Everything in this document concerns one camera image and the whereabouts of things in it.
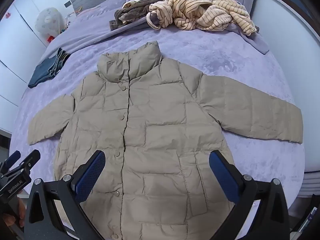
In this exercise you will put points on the folded blue jeans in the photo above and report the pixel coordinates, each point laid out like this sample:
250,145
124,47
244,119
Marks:
47,68

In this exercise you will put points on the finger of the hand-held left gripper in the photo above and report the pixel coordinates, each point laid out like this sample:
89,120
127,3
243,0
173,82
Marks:
12,158
23,166

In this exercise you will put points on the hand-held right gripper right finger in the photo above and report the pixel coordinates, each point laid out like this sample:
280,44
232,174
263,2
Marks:
223,177

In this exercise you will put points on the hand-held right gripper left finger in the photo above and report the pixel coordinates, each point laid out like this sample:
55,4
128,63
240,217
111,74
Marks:
91,177

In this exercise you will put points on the purple fleece blanket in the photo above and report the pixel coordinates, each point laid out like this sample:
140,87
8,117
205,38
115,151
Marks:
225,60

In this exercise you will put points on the white wardrobe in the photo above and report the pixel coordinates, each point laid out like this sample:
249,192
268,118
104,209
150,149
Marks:
15,55

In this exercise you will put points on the white patterned plush toy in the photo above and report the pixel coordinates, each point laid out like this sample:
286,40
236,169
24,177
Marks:
47,23

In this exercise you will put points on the beige puffer jacket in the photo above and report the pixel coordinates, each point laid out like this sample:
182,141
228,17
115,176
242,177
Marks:
155,130

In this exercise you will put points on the person's left hand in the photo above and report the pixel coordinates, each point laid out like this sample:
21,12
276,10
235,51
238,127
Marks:
15,212

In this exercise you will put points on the cream striped fleece robe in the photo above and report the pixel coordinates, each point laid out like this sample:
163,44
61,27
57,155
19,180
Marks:
200,10

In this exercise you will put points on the brown fleece garment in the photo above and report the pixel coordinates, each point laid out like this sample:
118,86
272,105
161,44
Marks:
135,10

